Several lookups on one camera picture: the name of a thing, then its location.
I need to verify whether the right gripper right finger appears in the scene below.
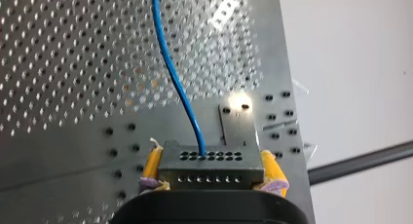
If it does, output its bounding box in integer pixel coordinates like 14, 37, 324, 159
252, 149, 290, 199

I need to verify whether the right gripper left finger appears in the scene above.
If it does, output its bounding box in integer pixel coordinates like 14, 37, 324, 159
138, 137, 171, 195

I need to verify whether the blue cable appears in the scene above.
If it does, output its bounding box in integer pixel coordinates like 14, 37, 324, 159
150, 0, 266, 191

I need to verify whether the connector holder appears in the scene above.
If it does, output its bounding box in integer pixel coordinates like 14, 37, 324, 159
217, 92, 258, 148

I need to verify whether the dark grey bar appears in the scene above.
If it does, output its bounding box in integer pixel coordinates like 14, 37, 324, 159
307, 140, 413, 186

